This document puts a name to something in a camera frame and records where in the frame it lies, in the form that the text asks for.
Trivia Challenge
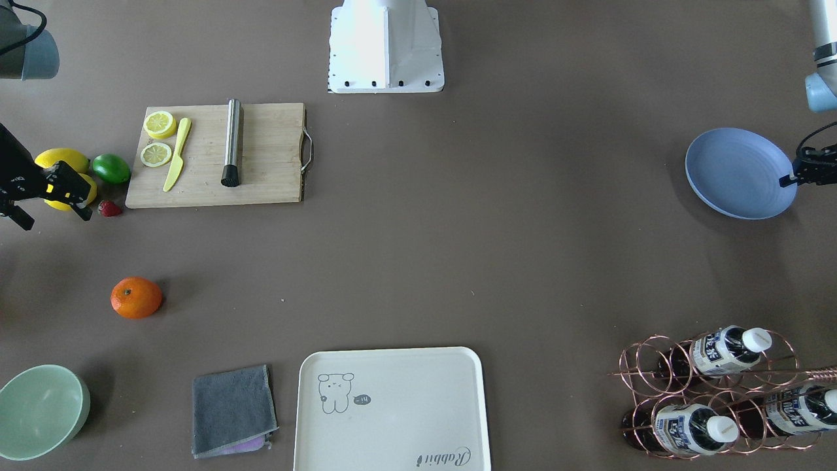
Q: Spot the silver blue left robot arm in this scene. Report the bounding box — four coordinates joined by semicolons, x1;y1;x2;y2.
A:
778;1;836;188

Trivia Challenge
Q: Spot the grey folded cloth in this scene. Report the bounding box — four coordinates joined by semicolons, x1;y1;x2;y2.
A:
192;364;279;459

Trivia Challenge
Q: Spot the yellow lemon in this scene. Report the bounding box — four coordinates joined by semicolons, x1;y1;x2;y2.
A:
34;147;90;174
43;173;98;211

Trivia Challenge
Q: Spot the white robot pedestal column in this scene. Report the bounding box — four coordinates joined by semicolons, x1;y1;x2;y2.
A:
327;1;445;94

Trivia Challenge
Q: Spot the green lime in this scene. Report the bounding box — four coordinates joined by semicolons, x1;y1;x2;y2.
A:
92;153;131;184

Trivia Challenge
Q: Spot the cream rabbit tray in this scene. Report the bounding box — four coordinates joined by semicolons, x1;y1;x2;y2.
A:
293;346;492;470

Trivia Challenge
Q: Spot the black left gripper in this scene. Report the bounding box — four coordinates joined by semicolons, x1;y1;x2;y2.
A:
778;122;836;188

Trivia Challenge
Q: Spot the orange fruit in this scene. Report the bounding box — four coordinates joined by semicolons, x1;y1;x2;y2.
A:
110;277;163;319

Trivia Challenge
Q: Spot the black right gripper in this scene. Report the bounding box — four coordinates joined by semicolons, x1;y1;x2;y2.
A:
1;126;93;232

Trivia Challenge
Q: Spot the lemon slice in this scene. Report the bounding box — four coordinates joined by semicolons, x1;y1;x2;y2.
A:
143;111;179;140
139;142;173;167

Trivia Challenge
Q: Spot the wooden cutting board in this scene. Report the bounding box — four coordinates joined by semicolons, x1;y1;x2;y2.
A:
126;103;311;209

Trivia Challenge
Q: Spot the mint green bowl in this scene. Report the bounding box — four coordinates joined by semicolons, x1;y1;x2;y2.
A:
1;364;92;461

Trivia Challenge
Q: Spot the red strawberry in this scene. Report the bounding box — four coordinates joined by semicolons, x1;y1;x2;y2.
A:
97;200;124;217

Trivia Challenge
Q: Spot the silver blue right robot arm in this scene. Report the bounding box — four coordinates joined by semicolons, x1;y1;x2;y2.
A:
1;1;92;230

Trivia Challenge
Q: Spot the steel muddler black tip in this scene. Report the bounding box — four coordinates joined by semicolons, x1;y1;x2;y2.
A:
220;99;243;188

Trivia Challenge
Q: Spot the yellow plastic knife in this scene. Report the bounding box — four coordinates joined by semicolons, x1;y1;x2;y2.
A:
162;117;192;192

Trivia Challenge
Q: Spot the copper wire bottle rack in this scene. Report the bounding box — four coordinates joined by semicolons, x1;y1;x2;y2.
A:
616;328;835;460

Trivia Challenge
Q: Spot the dark sauce bottle white cap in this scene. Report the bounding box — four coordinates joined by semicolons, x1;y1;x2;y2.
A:
654;325;772;387

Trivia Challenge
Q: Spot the blue plate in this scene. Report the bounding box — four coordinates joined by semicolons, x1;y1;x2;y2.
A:
684;128;797;220

